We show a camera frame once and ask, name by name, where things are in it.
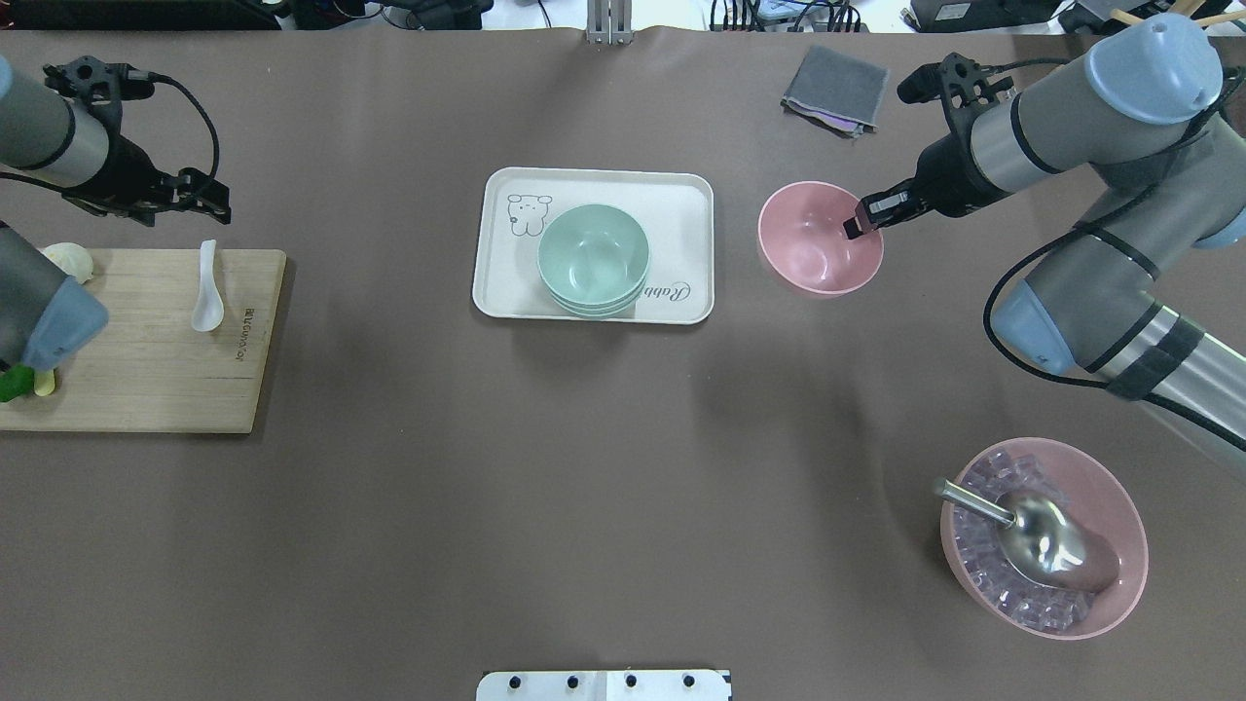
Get grey folded cloth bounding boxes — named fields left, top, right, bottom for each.
left=780, top=46, right=890, bottom=138

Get green lime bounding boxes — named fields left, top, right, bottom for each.
left=0, top=364, right=36, bottom=403

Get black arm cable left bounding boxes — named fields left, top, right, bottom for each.
left=0, top=70, right=222, bottom=195

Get yellow plastic knife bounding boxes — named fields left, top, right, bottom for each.
left=32, top=371, right=56, bottom=396

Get wooden cutting board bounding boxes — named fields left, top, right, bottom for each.
left=1, top=247, right=287, bottom=435

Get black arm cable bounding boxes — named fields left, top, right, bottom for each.
left=0, top=70, right=222, bottom=195
left=982, top=59, right=1246, bottom=454

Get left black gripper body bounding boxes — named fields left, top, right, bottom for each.
left=61, top=133, right=181, bottom=217

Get metal ice scoop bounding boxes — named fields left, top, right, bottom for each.
left=932, top=479, right=1120, bottom=593

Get white ceramic spoon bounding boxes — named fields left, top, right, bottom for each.
left=191, top=240, right=224, bottom=332

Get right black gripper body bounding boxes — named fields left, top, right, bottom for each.
left=907, top=134, right=992, bottom=218

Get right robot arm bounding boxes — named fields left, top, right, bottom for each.
left=844, top=12, right=1245, bottom=449

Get green bowl stack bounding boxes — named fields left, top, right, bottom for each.
left=535, top=203, right=650, bottom=318

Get cream rabbit tray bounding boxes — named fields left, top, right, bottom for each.
left=472, top=166, right=714, bottom=325

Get large pink bowl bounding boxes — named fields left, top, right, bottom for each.
left=939, top=436, right=1150, bottom=642

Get small pink bowl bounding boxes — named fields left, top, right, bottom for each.
left=756, top=181, right=883, bottom=299

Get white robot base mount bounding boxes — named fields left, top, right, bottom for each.
left=475, top=669, right=734, bottom=700

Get clear ice cubes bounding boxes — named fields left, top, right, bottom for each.
left=952, top=449, right=1096, bottom=634

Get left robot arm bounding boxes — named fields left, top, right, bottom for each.
left=1, top=56, right=232, bottom=376

